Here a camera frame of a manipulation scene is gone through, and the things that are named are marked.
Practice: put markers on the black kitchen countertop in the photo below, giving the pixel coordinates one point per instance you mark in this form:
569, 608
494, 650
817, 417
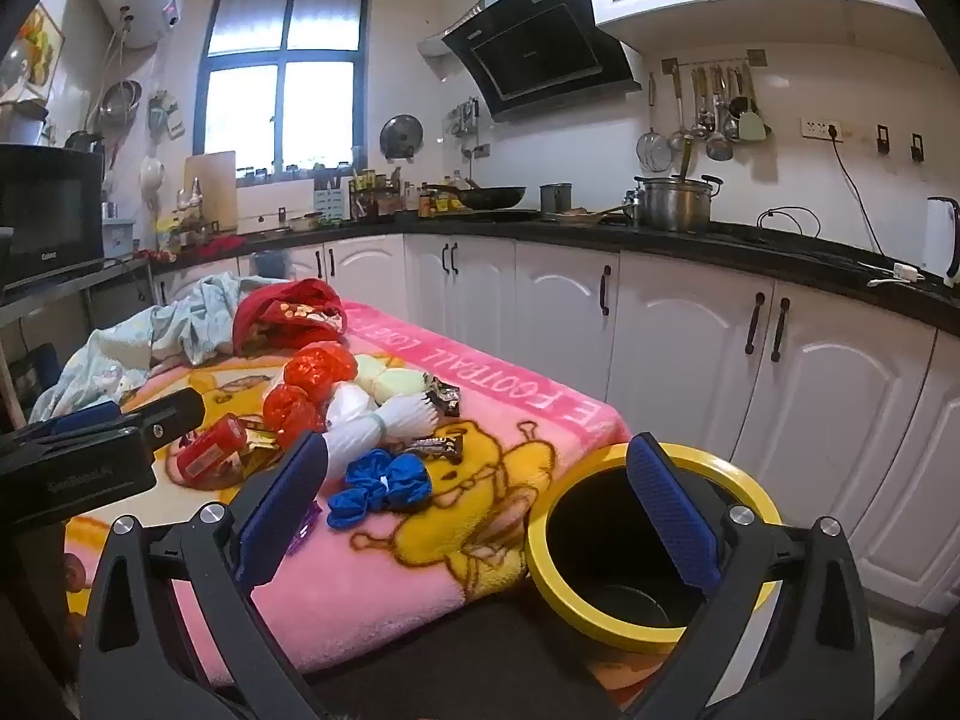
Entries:
787, 247

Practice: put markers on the steel cooking pot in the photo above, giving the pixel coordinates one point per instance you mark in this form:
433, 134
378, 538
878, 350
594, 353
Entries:
675, 206

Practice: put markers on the black microwave oven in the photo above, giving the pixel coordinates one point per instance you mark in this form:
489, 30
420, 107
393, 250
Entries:
45, 210

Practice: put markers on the white electric kettle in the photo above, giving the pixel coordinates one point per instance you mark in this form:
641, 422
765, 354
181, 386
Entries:
939, 240

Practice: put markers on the purple wrapper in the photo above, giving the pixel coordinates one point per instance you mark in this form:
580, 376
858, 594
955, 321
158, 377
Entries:
307, 529

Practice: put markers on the round hanging pot lid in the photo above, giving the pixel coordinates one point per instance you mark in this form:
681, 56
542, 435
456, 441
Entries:
401, 139

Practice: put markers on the yellow snack wrapper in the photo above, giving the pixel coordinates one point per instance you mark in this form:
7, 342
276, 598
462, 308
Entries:
259, 441

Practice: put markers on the hanging mesh strainer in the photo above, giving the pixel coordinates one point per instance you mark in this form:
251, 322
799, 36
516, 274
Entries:
654, 151

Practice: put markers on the framed wall picture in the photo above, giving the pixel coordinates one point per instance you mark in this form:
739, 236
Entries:
41, 45

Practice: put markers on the white utensil holder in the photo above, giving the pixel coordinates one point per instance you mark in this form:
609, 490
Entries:
332, 206

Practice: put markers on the blue plastic bag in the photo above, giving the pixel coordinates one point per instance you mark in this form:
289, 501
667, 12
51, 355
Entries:
390, 484

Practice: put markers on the white hanging jug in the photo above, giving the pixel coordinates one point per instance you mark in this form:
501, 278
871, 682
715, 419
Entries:
153, 176

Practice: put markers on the pink cartoon printed blanket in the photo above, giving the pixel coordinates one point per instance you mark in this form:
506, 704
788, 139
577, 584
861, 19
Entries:
480, 480

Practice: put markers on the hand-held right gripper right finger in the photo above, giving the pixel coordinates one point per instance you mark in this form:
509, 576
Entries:
675, 514

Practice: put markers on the black wall hook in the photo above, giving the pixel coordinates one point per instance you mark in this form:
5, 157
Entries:
884, 139
916, 147

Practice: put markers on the white wrappers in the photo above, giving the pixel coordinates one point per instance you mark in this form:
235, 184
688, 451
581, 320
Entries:
360, 435

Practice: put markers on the metal faucet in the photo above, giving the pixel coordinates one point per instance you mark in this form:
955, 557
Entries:
191, 199

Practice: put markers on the dark chocolate wrapper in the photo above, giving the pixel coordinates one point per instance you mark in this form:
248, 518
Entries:
439, 448
444, 396

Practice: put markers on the metal mug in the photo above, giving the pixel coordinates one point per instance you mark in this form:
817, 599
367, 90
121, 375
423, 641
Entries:
556, 199

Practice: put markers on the red plastic bag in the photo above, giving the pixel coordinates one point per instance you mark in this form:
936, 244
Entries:
319, 369

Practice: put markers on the wooden cutting board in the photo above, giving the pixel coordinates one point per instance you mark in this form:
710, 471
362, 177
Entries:
211, 191

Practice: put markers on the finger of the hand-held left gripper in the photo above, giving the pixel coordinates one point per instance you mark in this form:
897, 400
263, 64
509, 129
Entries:
172, 414
82, 418

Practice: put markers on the red wrappers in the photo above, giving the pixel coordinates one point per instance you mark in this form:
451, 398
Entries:
289, 412

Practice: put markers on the black wok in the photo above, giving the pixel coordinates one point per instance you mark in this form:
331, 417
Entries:
487, 198

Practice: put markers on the light blue cloth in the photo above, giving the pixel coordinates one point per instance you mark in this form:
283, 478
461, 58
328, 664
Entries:
187, 322

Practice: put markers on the yellow rimmed waste bin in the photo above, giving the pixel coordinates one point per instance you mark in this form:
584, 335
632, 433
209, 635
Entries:
540, 555

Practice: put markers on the white lower cabinets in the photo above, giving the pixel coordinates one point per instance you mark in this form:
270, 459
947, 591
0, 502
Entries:
675, 330

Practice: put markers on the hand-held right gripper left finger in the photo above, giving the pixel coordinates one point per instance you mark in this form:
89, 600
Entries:
281, 514

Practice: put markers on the row of hanging kitchen utensils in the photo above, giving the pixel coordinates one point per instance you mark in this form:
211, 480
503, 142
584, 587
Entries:
720, 105

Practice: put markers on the white power adapter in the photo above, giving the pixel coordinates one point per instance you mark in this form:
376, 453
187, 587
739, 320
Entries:
904, 272

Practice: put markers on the dark framed window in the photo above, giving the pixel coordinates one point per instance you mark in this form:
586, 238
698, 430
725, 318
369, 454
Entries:
247, 112

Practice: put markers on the red cloth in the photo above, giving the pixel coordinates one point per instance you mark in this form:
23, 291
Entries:
292, 315

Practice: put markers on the red snack packet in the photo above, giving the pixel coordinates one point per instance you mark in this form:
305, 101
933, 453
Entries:
210, 454

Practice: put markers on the white wall socket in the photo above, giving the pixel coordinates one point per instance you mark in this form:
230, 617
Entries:
821, 129

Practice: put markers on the hanging metal bowls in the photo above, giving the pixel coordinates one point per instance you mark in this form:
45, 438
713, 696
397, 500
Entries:
120, 103

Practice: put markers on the black range hood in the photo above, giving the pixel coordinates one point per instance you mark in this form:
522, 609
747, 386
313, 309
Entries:
540, 45

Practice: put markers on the row of condiment bottles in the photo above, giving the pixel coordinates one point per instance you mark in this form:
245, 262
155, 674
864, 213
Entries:
386, 199

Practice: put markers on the plate with food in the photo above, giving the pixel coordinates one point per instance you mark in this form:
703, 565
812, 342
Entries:
585, 217

